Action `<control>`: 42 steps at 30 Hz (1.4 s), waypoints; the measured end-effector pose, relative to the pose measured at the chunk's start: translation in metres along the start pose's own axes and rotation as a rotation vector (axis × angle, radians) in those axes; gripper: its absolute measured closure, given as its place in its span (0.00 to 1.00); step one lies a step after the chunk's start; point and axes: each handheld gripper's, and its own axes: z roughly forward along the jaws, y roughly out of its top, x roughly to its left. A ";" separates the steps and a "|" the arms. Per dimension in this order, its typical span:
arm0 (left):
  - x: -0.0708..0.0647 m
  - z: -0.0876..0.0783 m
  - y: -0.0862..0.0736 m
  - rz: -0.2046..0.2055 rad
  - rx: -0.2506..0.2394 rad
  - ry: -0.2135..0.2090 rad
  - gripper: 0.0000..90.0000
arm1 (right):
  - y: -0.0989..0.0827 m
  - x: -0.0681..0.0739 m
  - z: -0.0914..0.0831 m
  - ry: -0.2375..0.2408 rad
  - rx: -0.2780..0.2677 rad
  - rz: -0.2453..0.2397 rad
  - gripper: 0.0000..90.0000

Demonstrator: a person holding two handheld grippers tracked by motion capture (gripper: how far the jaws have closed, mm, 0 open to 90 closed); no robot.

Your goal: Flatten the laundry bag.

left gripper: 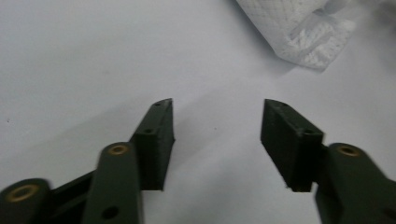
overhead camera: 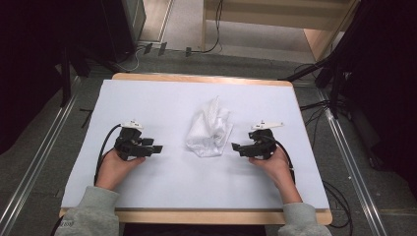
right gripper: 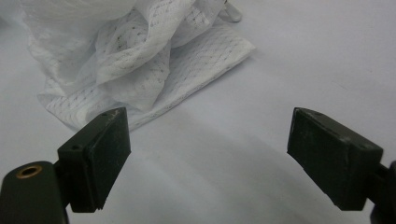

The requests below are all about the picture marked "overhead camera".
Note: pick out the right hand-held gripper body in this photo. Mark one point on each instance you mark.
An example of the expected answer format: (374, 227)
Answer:
(264, 146)

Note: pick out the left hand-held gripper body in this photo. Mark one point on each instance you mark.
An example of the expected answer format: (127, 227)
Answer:
(129, 147)

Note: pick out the white mesh zipper bag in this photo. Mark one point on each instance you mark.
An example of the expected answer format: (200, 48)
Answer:
(208, 131)

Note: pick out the person's right hand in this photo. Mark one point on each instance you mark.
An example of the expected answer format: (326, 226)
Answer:
(277, 168)

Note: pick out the person's left hand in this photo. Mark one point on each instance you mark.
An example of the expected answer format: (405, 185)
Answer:
(111, 170)

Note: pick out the white table sheet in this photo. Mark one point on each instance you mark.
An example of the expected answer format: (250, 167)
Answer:
(170, 105)

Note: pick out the wooden table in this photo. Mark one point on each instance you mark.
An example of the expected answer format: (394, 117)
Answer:
(196, 217)

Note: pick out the black metal stand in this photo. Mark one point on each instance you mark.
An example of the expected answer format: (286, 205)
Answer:
(334, 85)

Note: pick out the black stand leg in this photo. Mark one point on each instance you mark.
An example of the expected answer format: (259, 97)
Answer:
(66, 78)

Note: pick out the dark cabinet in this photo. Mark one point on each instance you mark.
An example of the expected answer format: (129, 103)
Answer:
(126, 26)

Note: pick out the light wooden furniture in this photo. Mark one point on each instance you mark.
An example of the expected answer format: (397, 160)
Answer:
(314, 39)

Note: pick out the black curtain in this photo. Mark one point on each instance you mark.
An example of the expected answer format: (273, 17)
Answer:
(387, 82)
(29, 65)

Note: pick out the metal floor rail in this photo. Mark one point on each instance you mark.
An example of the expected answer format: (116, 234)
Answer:
(354, 170)
(36, 164)

